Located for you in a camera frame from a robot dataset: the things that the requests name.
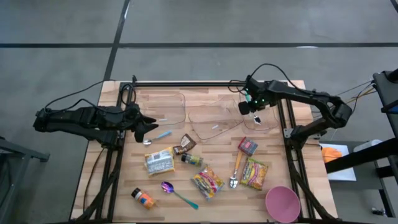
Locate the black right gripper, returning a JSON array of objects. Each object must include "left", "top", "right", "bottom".
[{"left": 245, "top": 76, "right": 271, "bottom": 126}]

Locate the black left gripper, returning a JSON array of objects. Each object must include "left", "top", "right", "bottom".
[{"left": 123, "top": 104, "right": 160, "bottom": 138}]

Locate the light blue handled spoon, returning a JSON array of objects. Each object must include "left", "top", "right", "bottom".
[{"left": 142, "top": 129, "right": 173, "bottom": 146}]

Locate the red lidded spice box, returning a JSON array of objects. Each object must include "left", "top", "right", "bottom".
[{"left": 238, "top": 136, "right": 259, "bottom": 157}]

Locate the yellow ramen noodle packet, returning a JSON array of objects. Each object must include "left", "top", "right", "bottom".
[{"left": 144, "top": 146, "right": 176, "bottom": 177}]

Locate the brown seasoning packet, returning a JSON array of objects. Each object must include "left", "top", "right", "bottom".
[{"left": 172, "top": 133, "right": 197, "bottom": 156}]

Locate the orange handled spoon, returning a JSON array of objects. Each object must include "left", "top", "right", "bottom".
[{"left": 229, "top": 150, "right": 244, "bottom": 189}]

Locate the green lime chili ramen packet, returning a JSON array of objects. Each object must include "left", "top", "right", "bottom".
[{"left": 239, "top": 157, "right": 269, "bottom": 191}]

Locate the green spice jar black lid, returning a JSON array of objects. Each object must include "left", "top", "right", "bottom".
[{"left": 180, "top": 152, "right": 205, "bottom": 167}]

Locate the iridescent purple spoon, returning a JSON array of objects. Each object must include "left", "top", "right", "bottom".
[{"left": 160, "top": 181, "right": 200, "bottom": 210}]

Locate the orange spice bottle black lid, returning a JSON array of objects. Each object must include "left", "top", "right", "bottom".
[{"left": 131, "top": 187, "right": 156, "bottom": 210}]

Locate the blue edged ramen packet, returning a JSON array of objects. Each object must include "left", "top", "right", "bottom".
[{"left": 190, "top": 164, "right": 225, "bottom": 201}]

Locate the clear plastic cutlery bin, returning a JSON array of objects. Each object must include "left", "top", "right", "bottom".
[{"left": 241, "top": 90, "right": 280, "bottom": 131}]

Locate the clear plastic spice bin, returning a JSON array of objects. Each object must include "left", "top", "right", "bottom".
[{"left": 133, "top": 91, "right": 187, "bottom": 127}]

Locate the clear plastic ramen bin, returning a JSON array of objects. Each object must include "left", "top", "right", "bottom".
[{"left": 188, "top": 95, "right": 245, "bottom": 142}]

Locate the orange cloth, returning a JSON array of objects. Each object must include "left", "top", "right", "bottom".
[{"left": 321, "top": 146, "right": 343, "bottom": 164}]

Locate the pink bowl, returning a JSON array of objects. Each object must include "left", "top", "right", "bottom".
[{"left": 265, "top": 185, "right": 302, "bottom": 223}]

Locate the white paper sheet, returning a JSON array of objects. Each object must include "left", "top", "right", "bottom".
[{"left": 319, "top": 142, "right": 358, "bottom": 182}]

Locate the black equipment stand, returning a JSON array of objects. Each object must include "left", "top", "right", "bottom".
[{"left": 324, "top": 67, "right": 398, "bottom": 218}]

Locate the white plastic container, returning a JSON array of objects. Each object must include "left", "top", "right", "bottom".
[{"left": 353, "top": 139, "right": 383, "bottom": 153}]

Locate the dark grey metal rack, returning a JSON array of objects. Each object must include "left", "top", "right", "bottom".
[{"left": 0, "top": 136, "right": 50, "bottom": 224}]

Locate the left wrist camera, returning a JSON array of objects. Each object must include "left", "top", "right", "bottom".
[{"left": 134, "top": 129, "right": 147, "bottom": 144}]

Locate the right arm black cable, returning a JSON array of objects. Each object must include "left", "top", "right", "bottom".
[{"left": 228, "top": 63, "right": 301, "bottom": 94}]

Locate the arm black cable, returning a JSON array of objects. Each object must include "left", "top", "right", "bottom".
[
  {"left": 44, "top": 79, "right": 137, "bottom": 113},
  {"left": 228, "top": 63, "right": 301, "bottom": 94}
]

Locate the black aluminium table frame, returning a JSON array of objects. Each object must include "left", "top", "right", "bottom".
[{"left": 73, "top": 74, "right": 338, "bottom": 224}]

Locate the brown cable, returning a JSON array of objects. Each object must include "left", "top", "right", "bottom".
[{"left": 82, "top": 147, "right": 106, "bottom": 213}]

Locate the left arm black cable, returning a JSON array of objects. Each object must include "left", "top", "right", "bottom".
[{"left": 44, "top": 79, "right": 137, "bottom": 113}]

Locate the yellow and black cable bundle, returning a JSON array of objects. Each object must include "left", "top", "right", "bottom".
[{"left": 335, "top": 80, "right": 377, "bottom": 113}]

